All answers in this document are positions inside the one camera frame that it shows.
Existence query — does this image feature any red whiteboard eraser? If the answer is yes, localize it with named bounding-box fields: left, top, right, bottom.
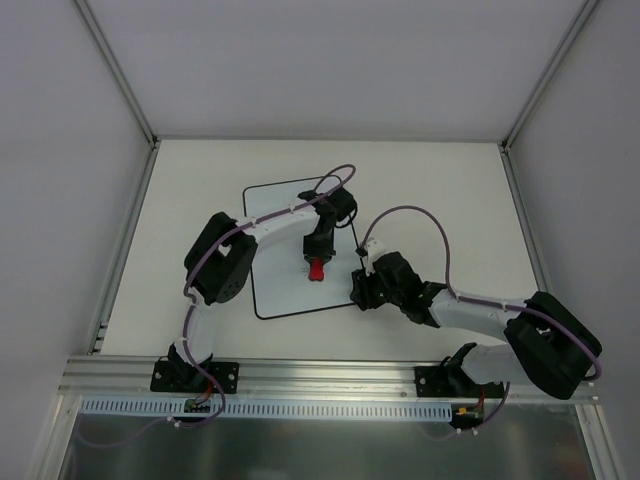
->
left=308, top=258, right=325, bottom=282

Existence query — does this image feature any white whiteboard black frame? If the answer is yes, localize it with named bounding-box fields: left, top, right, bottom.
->
left=243, top=177, right=362, bottom=320

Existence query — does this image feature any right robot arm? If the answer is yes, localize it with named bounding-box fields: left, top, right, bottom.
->
left=350, top=248, right=602, bottom=400

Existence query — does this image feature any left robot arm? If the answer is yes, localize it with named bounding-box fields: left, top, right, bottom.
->
left=151, top=185, right=358, bottom=393

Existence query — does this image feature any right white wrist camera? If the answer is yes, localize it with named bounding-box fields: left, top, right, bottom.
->
left=356, top=238, right=387, bottom=262

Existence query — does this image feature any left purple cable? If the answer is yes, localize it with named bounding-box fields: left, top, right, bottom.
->
left=79, top=164, right=357, bottom=448

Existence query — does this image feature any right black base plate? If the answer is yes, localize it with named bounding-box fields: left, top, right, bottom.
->
left=413, top=366, right=505, bottom=399

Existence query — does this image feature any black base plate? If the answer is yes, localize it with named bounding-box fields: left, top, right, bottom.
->
left=149, top=357, right=239, bottom=394
left=413, top=366, right=505, bottom=399

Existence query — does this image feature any aluminium mounting rail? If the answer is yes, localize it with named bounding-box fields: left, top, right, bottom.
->
left=56, top=354, right=599, bottom=404

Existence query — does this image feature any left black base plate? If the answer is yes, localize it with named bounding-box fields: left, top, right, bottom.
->
left=149, top=357, right=239, bottom=394

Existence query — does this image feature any white slotted cable duct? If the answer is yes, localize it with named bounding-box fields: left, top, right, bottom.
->
left=79, top=396, right=453, bottom=423

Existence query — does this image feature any right aluminium frame post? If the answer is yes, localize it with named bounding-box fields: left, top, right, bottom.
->
left=502, top=0, right=601, bottom=151

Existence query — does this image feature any aluminium frame post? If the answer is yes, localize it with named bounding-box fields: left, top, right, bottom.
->
left=502, top=0, right=601, bottom=151
left=72, top=0, right=161, bottom=149

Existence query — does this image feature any left aluminium frame post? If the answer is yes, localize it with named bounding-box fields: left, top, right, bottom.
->
left=72, top=0, right=161, bottom=149

